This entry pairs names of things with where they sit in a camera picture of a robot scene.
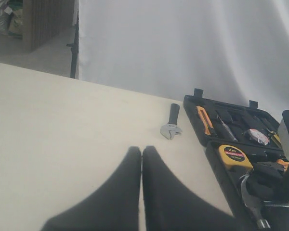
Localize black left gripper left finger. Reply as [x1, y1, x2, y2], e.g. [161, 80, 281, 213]
[42, 146, 142, 231]

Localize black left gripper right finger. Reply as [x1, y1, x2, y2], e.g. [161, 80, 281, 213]
[142, 146, 239, 231]

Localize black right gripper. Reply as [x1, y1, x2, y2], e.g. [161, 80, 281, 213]
[246, 162, 289, 200]

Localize claw hammer black grip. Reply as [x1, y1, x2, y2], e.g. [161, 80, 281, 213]
[238, 173, 289, 231]

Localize roll of electrical tape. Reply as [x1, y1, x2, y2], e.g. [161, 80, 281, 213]
[243, 128, 270, 146]

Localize adjustable wrench black handle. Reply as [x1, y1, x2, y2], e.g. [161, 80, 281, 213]
[160, 103, 182, 140]

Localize black plastic tool case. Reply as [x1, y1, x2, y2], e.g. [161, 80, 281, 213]
[183, 89, 289, 231]

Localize yellow tape measure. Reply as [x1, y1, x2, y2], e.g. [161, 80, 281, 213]
[218, 144, 253, 171]

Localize clear voltage tester screwdriver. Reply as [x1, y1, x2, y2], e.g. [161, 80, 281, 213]
[217, 115, 238, 141]

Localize orange utility knife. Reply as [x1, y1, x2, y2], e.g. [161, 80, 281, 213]
[196, 106, 216, 136]

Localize white backdrop cloth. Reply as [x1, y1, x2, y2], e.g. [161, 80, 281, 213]
[79, 0, 289, 117]

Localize black backdrop stand pole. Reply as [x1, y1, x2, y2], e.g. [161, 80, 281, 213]
[66, 11, 79, 79]

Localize cardboard box in background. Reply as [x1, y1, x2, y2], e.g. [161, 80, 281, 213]
[8, 9, 23, 39]

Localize orange handled pliers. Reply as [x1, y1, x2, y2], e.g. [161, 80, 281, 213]
[276, 159, 289, 172]

